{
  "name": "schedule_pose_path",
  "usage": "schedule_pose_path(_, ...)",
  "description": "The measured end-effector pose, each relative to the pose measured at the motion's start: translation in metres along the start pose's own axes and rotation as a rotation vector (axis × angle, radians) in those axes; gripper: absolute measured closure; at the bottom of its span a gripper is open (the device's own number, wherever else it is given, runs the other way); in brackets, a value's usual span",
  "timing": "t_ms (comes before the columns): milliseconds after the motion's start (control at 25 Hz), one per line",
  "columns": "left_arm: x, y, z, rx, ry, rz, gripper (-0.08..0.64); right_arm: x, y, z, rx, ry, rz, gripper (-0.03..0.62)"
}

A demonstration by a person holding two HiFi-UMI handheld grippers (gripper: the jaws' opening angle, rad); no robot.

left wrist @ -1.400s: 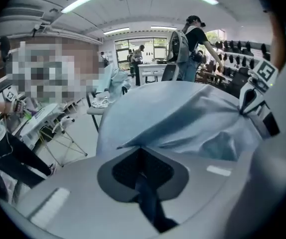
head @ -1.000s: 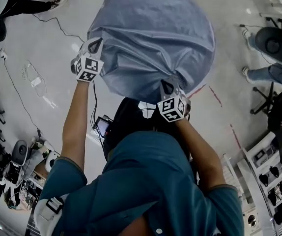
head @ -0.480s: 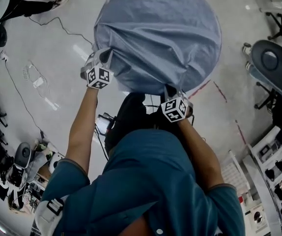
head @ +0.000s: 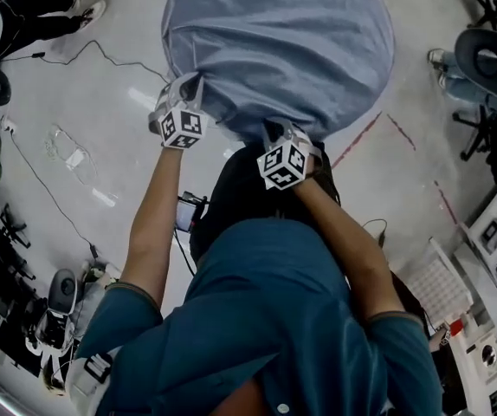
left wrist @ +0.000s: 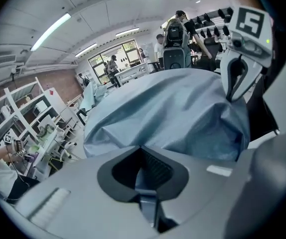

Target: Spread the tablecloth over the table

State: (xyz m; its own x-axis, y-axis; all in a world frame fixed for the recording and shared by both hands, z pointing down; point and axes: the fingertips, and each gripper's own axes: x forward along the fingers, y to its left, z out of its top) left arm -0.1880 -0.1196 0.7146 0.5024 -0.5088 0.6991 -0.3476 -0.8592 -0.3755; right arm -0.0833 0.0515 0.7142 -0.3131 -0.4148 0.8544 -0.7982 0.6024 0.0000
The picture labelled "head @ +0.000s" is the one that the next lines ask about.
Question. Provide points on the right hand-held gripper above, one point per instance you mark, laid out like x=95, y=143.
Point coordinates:
x=283, y=167

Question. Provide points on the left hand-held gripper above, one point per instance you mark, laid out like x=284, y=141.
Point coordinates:
x=183, y=126

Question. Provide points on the blue-grey cloth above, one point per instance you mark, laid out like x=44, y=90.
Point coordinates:
x=274, y=50

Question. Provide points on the person's right forearm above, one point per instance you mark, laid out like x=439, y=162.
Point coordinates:
x=348, y=249

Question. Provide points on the person's left forearm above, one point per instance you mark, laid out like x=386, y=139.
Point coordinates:
x=153, y=232

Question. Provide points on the small black monitor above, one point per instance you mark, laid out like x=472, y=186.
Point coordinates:
x=185, y=217

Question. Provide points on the white power adapter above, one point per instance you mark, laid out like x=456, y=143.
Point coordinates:
x=75, y=158

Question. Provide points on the white power strip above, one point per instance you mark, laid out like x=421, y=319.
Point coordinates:
x=9, y=125

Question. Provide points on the person's teal shirt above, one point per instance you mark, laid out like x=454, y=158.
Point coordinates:
x=266, y=319

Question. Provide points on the white grid panel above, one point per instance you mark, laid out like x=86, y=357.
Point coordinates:
x=439, y=280

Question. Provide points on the white shelf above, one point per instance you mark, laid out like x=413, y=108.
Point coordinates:
x=482, y=219

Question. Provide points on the white shell black face device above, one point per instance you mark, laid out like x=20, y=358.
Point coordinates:
x=491, y=63
x=63, y=290

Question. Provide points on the black wheeled chair base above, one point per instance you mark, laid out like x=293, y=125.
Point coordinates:
x=8, y=236

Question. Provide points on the white box round window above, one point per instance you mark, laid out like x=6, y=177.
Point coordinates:
x=488, y=355

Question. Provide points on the white pouch with black buckle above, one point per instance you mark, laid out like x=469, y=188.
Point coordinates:
x=81, y=384

